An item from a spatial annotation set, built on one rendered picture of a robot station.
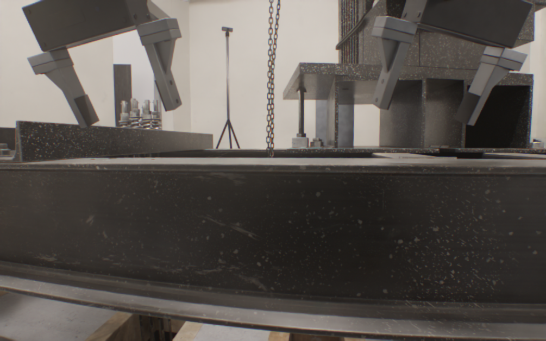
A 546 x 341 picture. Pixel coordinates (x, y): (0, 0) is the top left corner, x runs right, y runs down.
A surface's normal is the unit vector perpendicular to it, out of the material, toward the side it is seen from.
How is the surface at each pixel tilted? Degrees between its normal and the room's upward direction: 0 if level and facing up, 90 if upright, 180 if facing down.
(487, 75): 83
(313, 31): 90
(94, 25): 113
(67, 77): 83
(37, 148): 90
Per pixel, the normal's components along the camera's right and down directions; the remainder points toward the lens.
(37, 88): 0.99, 0.01
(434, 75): 0.07, 0.11
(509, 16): 0.07, 0.49
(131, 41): -0.15, 0.11
